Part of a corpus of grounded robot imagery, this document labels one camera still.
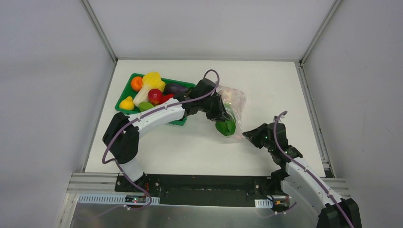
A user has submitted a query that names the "clear zip top bag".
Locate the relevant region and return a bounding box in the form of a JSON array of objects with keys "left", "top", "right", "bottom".
[{"left": 215, "top": 85, "right": 246, "bottom": 140}]

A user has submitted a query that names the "fake bok choy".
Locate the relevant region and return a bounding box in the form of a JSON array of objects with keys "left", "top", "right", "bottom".
[{"left": 215, "top": 103, "right": 236, "bottom": 137}]

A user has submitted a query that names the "fake orange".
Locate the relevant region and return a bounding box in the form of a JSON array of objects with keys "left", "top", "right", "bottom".
[{"left": 130, "top": 76, "right": 143, "bottom": 92}]

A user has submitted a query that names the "fake white radish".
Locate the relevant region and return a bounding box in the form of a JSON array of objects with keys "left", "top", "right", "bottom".
[{"left": 219, "top": 87, "right": 246, "bottom": 109}]

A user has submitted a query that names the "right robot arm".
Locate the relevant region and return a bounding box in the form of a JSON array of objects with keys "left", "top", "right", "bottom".
[{"left": 243, "top": 123, "right": 362, "bottom": 228}]

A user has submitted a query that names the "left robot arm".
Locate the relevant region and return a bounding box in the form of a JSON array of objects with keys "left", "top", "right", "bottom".
[{"left": 102, "top": 78, "right": 231, "bottom": 192}]

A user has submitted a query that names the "fake purple eggplant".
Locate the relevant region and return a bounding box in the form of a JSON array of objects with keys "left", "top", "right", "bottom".
[{"left": 163, "top": 83, "right": 189, "bottom": 95}]

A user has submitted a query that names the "fake red bell pepper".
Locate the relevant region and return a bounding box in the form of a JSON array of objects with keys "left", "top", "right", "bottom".
[{"left": 161, "top": 94, "right": 174, "bottom": 104}]

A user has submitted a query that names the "fake napa cabbage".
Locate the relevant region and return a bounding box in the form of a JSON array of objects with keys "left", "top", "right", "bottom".
[{"left": 133, "top": 72, "right": 166, "bottom": 106}]

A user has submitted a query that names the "fake green cucumber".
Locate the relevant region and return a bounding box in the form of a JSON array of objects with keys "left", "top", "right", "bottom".
[{"left": 138, "top": 102, "right": 154, "bottom": 112}]

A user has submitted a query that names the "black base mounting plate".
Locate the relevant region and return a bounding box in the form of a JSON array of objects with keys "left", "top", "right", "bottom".
[{"left": 115, "top": 174, "right": 287, "bottom": 207}]

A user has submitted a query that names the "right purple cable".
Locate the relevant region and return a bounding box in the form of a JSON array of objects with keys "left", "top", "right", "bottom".
[{"left": 273, "top": 111, "right": 356, "bottom": 228}]

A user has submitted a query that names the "purple cable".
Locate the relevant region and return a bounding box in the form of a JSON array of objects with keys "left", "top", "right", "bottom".
[
  {"left": 102, "top": 69, "right": 221, "bottom": 211},
  {"left": 273, "top": 111, "right": 356, "bottom": 228}
]

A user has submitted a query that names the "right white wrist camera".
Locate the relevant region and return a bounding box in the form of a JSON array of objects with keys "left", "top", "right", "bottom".
[{"left": 275, "top": 115, "right": 285, "bottom": 123}]

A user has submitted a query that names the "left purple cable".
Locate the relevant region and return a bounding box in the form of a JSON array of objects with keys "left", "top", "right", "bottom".
[{"left": 102, "top": 69, "right": 221, "bottom": 211}]

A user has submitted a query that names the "aluminium frame rail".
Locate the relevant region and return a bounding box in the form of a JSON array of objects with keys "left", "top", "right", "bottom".
[{"left": 80, "top": 0, "right": 118, "bottom": 65}]

